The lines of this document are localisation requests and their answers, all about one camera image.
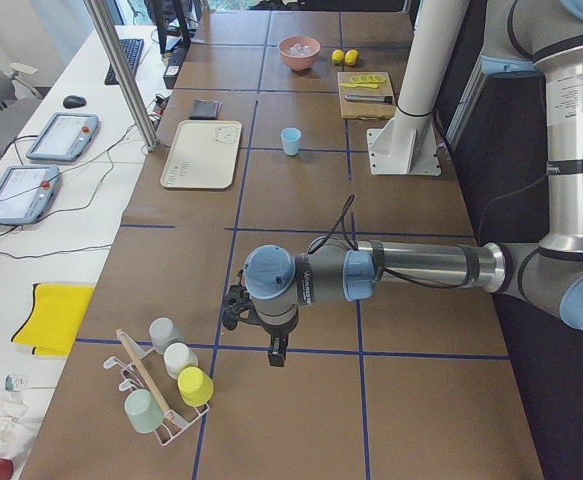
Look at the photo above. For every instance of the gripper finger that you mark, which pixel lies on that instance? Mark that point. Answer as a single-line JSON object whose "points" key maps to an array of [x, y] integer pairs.
{"points": [[272, 358], [280, 360]]}

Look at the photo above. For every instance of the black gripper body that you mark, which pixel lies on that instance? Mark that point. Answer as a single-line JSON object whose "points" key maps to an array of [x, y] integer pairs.
{"points": [[275, 332]]}

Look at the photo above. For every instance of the yellow cup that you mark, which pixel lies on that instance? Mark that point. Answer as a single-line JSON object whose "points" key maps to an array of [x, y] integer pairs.
{"points": [[196, 386]]}

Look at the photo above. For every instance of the white cup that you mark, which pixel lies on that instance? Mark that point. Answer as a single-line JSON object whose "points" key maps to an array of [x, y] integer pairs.
{"points": [[177, 357]]}

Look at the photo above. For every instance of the grey cup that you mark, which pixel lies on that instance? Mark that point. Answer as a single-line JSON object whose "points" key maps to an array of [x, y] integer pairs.
{"points": [[163, 333]]}

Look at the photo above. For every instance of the green cup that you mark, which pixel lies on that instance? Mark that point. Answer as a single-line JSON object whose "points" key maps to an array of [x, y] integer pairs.
{"points": [[143, 411]]}

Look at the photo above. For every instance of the light blue cup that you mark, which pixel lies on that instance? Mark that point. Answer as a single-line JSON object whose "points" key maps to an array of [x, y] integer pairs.
{"points": [[290, 139]]}

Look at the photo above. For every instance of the cream bear tray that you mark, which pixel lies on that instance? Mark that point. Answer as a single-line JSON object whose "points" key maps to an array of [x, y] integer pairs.
{"points": [[203, 155]]}

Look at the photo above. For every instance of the grey folded cloth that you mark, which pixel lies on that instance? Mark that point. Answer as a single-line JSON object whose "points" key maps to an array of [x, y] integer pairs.
{"points": [[205, 109]]}

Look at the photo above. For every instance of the yellow cloth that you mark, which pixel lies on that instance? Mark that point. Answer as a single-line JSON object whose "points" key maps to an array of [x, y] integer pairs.
{"points": [[55, 318]]}

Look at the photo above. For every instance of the steel muddler black tip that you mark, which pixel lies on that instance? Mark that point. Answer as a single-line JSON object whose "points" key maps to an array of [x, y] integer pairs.
{"points": [[370, 99]]}

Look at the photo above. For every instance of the wooden cutting board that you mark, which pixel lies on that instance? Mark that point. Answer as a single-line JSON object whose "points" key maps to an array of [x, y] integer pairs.
{"points": [[364, 110]]}

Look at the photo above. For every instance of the yellow plastic knife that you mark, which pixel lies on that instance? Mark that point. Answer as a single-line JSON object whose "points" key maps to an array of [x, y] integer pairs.
{"points": [[350, 85]]}

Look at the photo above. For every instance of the pink bowl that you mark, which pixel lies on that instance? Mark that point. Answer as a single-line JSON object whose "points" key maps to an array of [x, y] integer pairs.
{"points": [[298, 64]]}

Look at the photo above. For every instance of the whole lemon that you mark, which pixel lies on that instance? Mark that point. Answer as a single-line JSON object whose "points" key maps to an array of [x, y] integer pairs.
{"points": [[337, 56], [351, 57]]}

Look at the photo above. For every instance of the white crumpled bag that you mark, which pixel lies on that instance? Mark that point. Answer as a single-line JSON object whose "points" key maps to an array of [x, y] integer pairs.
{"points": [[18, 425]]}

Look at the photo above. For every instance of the upper teach pendant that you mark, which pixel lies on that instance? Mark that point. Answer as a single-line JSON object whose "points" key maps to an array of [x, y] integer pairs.
{"points": [[65, 137]]}

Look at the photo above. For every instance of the teach pendant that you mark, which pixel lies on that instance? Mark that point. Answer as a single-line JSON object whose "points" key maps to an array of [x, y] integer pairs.
{"points": [[65, 137], [26, 192]]}

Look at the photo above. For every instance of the lower teach pendant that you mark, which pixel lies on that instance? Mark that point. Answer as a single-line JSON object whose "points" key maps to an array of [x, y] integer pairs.
{"points": [[26, 192]]}

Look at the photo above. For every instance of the black computer mouse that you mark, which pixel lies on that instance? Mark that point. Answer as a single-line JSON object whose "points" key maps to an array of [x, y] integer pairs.
{"points": [[74, 101]]}

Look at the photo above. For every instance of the white wire cup rack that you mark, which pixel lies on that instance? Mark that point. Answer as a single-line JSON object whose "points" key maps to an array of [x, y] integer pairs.
{"points": [[185, 416]]}

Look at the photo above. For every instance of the wooden rack handle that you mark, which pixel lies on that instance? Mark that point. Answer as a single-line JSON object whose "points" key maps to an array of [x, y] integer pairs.
{"points": [[136, 354]]}

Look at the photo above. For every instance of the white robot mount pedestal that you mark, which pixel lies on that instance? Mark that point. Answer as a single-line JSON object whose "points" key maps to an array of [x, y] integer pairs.
{"points": [[406, 144]]}

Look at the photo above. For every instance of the aluminium frame post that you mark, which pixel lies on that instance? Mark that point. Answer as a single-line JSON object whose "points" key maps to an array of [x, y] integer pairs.
{"points": [[107, 33]]}

